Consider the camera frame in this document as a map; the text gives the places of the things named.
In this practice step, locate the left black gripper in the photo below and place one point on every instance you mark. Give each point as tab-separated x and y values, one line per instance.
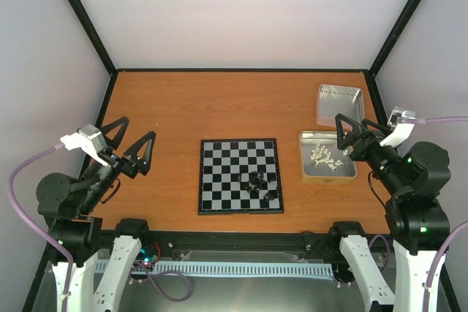
134	167

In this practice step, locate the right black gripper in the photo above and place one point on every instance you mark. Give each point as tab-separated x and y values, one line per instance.
368	138

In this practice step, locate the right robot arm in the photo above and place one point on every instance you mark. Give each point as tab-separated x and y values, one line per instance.
417	223

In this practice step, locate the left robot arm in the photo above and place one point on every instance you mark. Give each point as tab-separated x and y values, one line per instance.
69	202

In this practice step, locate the pile of white chess pieces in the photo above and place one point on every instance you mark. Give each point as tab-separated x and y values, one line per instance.
320	154

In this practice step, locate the silver tin with white pieces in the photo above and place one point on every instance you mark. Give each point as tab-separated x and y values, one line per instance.
321	174

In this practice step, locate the small circuit board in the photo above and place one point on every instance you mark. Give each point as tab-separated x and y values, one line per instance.
149	256

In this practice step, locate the pile of black chess pieces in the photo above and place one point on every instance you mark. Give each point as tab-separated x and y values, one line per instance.
259	185

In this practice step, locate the empty silver tin lid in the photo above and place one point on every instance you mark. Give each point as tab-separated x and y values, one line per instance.
335	99

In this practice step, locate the black and silver chessboard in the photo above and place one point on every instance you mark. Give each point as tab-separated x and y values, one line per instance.
221	161

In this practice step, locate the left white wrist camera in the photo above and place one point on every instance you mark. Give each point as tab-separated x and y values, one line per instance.
89	139

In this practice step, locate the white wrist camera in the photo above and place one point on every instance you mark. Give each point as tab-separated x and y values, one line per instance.
89	139
401	125

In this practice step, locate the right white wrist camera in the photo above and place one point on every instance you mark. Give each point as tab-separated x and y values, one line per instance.
401	125

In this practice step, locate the black frame rail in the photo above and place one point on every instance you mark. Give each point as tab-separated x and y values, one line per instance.
305	244

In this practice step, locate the light blue cable duct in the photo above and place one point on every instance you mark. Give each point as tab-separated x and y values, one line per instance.
320	271

